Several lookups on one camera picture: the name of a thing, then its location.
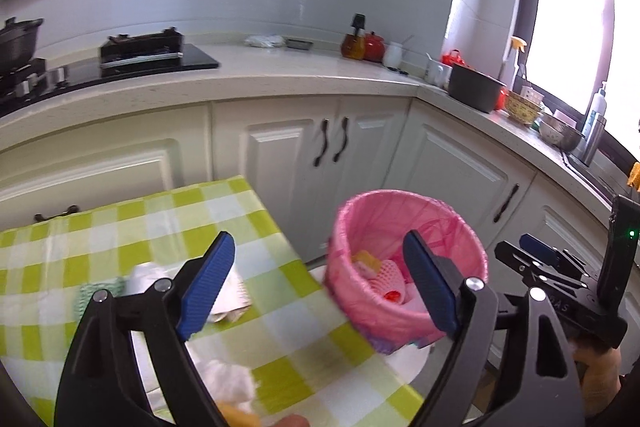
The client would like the white plastic bag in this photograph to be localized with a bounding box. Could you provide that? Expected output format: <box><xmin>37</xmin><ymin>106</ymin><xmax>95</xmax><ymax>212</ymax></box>
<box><xmin>243</xmin><ymin>34</ymin><xmax>286</xmax><ymax>50</ymax></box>

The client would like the black burner grate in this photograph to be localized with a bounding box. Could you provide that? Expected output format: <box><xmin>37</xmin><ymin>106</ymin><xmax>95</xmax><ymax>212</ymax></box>
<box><xmin>99</xmin><ymin>27</ymin><xmax>184</xmax><ymax>68</ymax></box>

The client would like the white mug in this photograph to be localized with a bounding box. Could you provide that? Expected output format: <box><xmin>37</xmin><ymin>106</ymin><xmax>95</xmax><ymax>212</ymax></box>
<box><xmin>424</xmin><ymin>56</ymin><xmax>454</xmax><ymax>89</ymax></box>

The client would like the orange scrap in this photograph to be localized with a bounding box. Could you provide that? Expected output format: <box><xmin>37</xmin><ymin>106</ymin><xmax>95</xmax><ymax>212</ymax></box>
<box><xmin>219</xmin><ymin>401</ymin><xmax>262</xmax><ymax>427</ymax></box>

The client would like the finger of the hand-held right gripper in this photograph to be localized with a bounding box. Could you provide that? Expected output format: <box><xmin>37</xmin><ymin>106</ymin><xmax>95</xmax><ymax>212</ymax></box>
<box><xmin>519</xmin><ymin>233</ymin><xmax>588</xmax><ymax>280</ymax></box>
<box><xmin>494</xmin><ymin>241</ymin><xmax>551</xmax><ymax>290</ymax></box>

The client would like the small white tissue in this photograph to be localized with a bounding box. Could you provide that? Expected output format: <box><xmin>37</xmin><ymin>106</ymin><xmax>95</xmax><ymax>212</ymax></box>
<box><xmin>124</xmin><ymin>261</ymin><xmax>173</xmax><ymax>299</ymax></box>

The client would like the red lidded pot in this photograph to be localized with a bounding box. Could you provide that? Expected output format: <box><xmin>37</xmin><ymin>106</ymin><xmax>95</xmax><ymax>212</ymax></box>
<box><xmin>363</xmin><ymin>31</ymin><xmax>386</xmax><ymax>63</ymax></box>

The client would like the dark grey inner pot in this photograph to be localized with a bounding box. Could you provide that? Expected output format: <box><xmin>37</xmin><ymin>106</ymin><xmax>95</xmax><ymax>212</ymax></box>
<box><xmin>447</xmin><ymin>63</ymin><xmax>507</xmax><ymax>114</ymax></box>

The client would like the yellow scrap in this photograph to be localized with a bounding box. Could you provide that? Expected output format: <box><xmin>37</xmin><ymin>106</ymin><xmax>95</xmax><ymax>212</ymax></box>
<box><xmin>351</xmin><ymin>251</ymin><xmax>382</xmax><ymax>276</ymax></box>

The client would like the dark framed window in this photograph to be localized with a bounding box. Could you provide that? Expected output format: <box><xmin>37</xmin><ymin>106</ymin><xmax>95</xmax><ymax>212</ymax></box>
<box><xmin>515</xmin><ymin>0</ymin><xmax>640</xmax><ymax>158</ymax></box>

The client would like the steel bowl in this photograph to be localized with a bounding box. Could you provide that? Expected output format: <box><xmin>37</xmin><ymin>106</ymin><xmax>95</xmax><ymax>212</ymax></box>
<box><xmin>537</xmin><ymin>112</ymin><xmax>585</xmax><ymax>146</ymax></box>

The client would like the black cabinet handle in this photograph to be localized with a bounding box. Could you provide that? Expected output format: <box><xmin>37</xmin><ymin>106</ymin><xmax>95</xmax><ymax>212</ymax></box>
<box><xmin>33</xmin><ymin>205</ymin><xmax>81</xmax><ymax>223</ymax></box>
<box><xmin>313</xmin><ymin>119</ymin><xmax>330</xmax><ymax>167</ymax></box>
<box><xmin>493</xmin><ymin>184</ymin><xmax>521</xmax><ymax>224</ymax></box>
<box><xmin>333</xmin><ymin>116</ymin><xmax>350</xmax><ymax>163</ymax></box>

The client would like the white pump bottle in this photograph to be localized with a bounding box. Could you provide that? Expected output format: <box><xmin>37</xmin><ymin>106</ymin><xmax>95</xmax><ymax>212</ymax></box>
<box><xmin>582</xmin><ymin>81</ymin><xmax>610</xmax><ymax>132</ymax></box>

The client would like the pink lined trash bin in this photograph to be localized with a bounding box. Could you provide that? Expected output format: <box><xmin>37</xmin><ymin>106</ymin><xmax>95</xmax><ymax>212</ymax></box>
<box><xmin>322</xmin><ymin>191</ymin><xmax>490</xmax><ymax>355</ymax></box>

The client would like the purple plastic bag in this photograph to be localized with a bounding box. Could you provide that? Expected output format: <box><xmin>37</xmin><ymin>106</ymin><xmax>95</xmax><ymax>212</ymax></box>
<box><xmin>367</xmin><ymin>334</ymin><xmax>403</xmax><ymax>356</ymax></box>

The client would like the glass oil bottle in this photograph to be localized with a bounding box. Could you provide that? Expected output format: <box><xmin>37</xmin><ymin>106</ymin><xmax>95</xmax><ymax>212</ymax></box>
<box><xmin>341</xmin><ymin>13</ymin><xmax>369</xmax><ymax>60</ymax></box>

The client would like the green patterned cloth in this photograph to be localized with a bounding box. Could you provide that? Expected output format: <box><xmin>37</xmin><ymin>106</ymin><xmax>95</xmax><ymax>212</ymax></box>
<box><xmin>74</xmin><ymin>276</ymin><xmax>127</xmax><ymax>323</ymax></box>

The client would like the white kitchen cabinet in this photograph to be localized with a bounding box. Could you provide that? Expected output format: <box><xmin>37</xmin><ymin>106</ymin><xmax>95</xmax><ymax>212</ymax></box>
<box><xmin>0</xmin><ymin>94</ymin><xmax>640</xmax><ymax>358</ymax></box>

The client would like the steel bottle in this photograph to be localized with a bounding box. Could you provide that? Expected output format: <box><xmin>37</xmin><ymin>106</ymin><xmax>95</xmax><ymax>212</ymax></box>
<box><xmin>579</xmin><ymin>112</ymin><xmax>608</xmax><ymax>166</ymax></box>

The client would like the yellow-nozzle spray bottle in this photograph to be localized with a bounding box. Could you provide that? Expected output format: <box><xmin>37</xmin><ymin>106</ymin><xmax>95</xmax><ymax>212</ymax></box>
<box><xmin>499</xmin><ymin>35</ymin><xmax>530</xmax><ymax>94</ymax></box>

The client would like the black cooking pot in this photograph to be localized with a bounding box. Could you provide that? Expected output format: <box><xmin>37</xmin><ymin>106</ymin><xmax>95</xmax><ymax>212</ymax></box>
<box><xmin>0</xmin><ymin>18</ymin><xmax>45</xmax><ymax>66</ymax></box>

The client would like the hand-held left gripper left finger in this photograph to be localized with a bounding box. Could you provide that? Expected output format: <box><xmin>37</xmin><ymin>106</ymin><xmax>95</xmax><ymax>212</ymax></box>
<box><xmin>54</xmin><ymin>231</ymin><xmax>236</xmax><ymax>427</ymax></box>

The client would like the yellow patterned bowl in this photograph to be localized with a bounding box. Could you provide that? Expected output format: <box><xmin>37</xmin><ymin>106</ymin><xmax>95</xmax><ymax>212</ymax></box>
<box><xmin>503</xmin><ymin>89</ymin><xmax>544</xmax><ymax>127</ymax></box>

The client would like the green checked tablecloth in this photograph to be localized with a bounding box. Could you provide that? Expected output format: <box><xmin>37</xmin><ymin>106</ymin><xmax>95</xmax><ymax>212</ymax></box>
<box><xmin>0</xmin><ymin>176</ymin><xmax>426</xmax><ymax>427</ymax></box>

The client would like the white foam fruit net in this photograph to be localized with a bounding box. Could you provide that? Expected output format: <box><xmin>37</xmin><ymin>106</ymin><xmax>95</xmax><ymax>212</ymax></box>
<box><xmin>369</xmin><ymin>258</ymin><xmax>404</xmax><ymax>292</ymax></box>

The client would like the black glass gas stove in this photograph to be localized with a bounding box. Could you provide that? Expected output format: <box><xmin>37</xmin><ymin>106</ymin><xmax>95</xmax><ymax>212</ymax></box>
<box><xmin>0</xmin><ymin>43</ymin><xmax>222</xmax><ymax>108</ymax></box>

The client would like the white jar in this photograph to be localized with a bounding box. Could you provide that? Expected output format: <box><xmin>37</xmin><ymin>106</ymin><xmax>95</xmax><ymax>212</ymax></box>
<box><xmin>383</xmin><ymin>40</ymin><xmax>405</xmax><ymax>69</ymax></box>

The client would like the paper wrapper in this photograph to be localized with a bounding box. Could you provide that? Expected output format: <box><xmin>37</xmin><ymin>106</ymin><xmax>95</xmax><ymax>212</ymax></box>
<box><xmin>209</xmin><ymin>266</ymin><xmax>254</xmax><ymax>324</ymax></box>

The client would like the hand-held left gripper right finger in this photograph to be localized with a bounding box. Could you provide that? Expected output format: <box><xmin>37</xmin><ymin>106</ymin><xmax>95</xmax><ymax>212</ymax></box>
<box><xmin>402</xmin><ymin>229</ymin><xmax>586</xmax><ymax>427</ymax></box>

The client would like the red bag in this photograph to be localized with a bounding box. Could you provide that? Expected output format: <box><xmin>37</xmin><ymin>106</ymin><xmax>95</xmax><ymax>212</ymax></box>
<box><xmin>441</xmin><ymin>49</ymin><xmax>474</xmax><ymax>69</ymax></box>

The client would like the person's right hand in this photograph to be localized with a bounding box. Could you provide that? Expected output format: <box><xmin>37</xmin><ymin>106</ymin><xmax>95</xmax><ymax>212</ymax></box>
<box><xmin>572</xmin><ymin>341</ymin><xmax>623</xmax><ymax>418</ymax></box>

